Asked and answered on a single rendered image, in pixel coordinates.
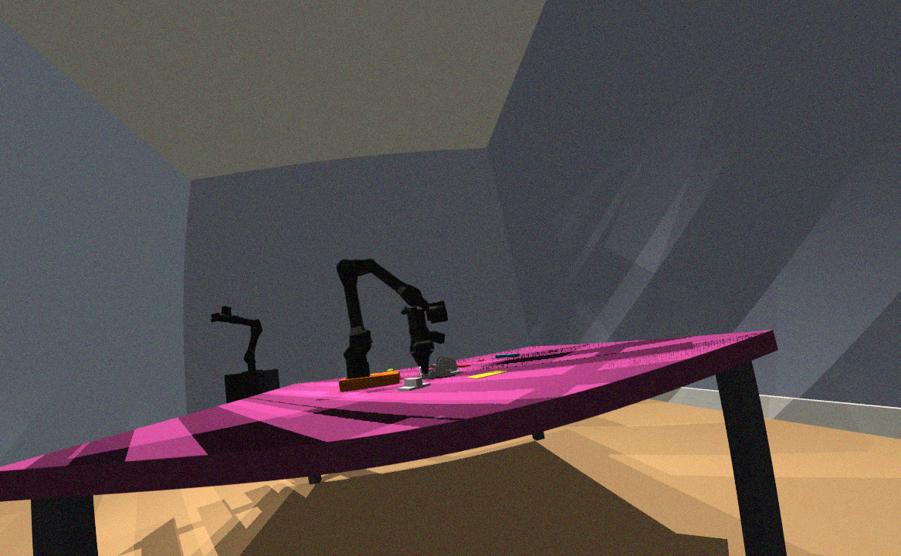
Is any yellow flat plate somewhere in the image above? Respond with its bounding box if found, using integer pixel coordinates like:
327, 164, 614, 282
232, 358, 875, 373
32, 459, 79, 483
467, 371, 508, 379

